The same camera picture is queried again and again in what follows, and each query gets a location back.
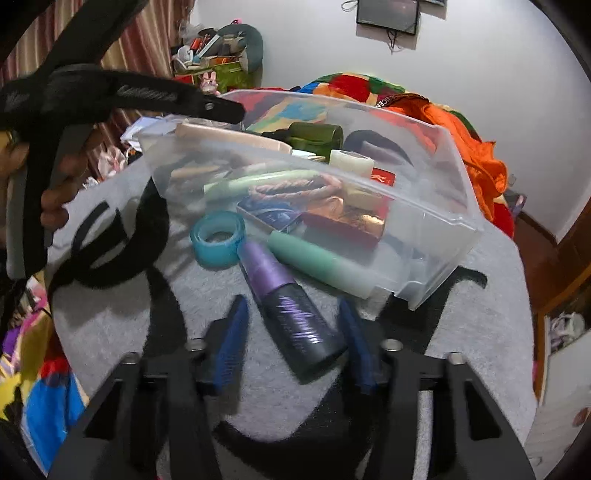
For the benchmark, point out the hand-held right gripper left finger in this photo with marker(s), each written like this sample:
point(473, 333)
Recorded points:
point(228, 341)

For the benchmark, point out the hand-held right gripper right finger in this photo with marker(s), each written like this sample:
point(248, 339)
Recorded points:
point(358, 341)

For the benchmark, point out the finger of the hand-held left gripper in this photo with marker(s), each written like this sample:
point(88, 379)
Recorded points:
point(106, 27)
point(184, 99)

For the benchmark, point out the purple and black spray bottle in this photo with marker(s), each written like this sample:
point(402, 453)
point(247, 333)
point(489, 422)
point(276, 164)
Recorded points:
point(300, 332)

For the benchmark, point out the mint green tube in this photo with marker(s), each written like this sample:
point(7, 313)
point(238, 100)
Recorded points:
point(314, 258)

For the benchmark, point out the light green tube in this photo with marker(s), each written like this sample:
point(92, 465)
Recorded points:
point(231, 187)

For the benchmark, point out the clear plastic storage box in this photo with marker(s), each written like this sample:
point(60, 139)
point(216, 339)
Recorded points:
point(415, 258)

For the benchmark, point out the teal tape roll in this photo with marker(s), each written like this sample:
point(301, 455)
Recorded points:
point(221, 219)

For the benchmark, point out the dark blue box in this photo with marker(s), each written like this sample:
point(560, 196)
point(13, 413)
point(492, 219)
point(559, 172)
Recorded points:
point(272, 217)

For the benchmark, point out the person's left hand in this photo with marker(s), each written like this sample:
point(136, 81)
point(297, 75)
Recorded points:
point(60, 203)

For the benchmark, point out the pink bunny toy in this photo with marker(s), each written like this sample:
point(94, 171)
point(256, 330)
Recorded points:
point(210, 83)

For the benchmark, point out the striped brown curtain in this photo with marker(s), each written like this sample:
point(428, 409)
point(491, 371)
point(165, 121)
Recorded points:
point(152, 37)

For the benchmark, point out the stack of white notebooks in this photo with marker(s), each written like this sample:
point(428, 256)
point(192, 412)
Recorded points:
point(143, 129)

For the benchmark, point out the cluttered green box pile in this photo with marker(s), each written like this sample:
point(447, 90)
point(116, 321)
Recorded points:
point(231, 76)

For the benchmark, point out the grey neck pillow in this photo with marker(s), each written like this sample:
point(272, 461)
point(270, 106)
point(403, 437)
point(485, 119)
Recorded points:
point(254, 46)

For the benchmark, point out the pink plastic bag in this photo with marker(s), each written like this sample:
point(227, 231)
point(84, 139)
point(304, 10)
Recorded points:
point(111, 161)

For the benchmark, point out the grey blanket with black pattern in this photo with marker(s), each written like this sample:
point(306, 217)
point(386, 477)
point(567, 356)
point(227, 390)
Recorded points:
point(485, 323)

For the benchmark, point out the green glass bottle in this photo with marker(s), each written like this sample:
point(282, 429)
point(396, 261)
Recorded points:
point(314, 134)

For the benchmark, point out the white tape roll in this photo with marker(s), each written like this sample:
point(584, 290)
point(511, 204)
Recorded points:
point(351, 161)

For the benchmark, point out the white plastic bag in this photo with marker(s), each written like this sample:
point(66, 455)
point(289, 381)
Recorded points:
point(567, 328)

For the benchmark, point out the white cabinet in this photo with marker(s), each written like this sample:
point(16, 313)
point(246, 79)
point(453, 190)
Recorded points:
point(563, 415)

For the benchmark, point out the orange quilt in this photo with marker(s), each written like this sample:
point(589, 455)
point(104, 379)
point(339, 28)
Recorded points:
point(461, 134)

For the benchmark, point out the small black wall screen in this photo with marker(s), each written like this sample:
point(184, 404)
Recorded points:
point(388, 14)

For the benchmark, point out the wooden door frame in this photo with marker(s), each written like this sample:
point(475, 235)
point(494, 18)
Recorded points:
point(577, 258)

